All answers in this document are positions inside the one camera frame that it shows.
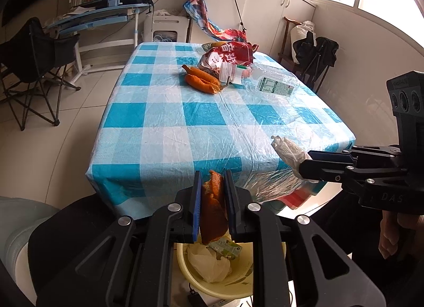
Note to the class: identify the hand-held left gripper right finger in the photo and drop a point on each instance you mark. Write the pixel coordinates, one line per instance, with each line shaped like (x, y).
(231, 204)

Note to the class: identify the glass top desk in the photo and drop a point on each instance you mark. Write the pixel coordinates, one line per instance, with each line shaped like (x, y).
(99, 17)

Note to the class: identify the white plastic stool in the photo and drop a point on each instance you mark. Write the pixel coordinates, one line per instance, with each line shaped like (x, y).
(165, 24)

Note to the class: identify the white tissue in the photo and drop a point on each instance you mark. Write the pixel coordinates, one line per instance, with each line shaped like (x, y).
(208, 267)
(288, 151)

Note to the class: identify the dark wooden chair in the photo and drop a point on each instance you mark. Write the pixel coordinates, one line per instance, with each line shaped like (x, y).
(286, 29)

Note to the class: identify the crumpled red snack bag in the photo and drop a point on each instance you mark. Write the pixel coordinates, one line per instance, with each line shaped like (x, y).
(228, 53)

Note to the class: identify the white cabinet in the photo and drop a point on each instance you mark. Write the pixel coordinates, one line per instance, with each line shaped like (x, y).
(265, 5)

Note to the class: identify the white bag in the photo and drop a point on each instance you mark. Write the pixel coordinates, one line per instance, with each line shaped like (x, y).
(299, 34)

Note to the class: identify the yellow plastic bin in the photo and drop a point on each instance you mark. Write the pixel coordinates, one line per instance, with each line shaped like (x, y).
(243, 260)

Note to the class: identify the ribbed glass plate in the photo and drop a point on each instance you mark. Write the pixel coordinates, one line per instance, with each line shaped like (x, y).
(207, 47)

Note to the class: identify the person's black trousers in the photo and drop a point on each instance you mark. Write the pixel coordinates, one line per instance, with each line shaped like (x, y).
(66, 221)

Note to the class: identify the beige cloth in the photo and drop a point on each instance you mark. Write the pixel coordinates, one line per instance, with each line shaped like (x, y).
(164, 13)

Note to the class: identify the pale green seat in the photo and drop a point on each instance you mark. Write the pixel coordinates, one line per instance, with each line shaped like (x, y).
(20, 224)

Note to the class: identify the green drink carton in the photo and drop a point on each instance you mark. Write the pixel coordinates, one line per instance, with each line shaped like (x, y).
(225, 249)

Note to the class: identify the black open camping chair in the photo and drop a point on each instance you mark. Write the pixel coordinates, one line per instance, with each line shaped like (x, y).
(36, 52)

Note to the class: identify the blue white checked tablecloth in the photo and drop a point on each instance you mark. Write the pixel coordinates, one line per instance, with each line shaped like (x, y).
(165, 134)

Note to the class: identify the black folded camping chair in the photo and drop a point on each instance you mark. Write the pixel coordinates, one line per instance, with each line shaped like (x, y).
(323, 52)

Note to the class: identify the orange peel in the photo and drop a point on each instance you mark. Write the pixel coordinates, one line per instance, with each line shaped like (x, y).
(213, 214)

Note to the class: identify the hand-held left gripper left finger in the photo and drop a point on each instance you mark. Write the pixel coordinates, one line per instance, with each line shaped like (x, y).
(197, 204)

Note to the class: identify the small blue device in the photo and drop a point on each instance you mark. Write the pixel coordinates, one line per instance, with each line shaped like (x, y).
(114, 0)

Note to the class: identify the red striped bag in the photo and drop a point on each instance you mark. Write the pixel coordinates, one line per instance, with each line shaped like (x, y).
(294, 199)

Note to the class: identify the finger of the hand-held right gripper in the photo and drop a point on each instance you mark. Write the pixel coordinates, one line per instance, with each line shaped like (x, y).
(331, 156)
(324, 171)

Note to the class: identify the large clear plastic bottle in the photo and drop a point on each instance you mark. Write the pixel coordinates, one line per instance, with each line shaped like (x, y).
(275, 83)

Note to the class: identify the orange carrots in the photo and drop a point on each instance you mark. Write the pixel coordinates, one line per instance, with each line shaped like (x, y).
(198, 85)

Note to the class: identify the colourful printed cloth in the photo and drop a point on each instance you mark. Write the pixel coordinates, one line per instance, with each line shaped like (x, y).
(202, 15)

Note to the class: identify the person's right hand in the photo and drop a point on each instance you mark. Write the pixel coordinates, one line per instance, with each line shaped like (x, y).
(391, 234)

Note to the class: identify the small clear plastic bottle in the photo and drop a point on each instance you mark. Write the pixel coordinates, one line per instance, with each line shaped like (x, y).
(232, 73)

